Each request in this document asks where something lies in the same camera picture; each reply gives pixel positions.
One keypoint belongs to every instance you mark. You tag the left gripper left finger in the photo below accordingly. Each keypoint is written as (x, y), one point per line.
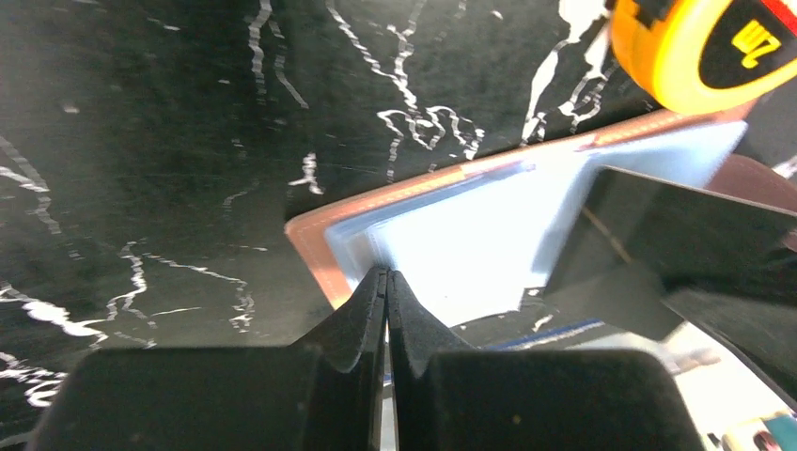
(353, 335)

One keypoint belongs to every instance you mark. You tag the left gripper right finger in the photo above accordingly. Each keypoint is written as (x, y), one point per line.
(415, 334)

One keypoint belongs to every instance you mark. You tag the yellow tape measure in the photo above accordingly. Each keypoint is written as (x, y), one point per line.
(697, 57)

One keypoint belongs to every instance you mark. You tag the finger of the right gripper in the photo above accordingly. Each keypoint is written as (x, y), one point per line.
(752, 313)

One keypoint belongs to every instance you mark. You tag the pink leather card holder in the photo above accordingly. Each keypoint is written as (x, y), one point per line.
(471, 237)

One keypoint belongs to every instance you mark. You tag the black credit card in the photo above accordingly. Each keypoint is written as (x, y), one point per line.
(635, 238)

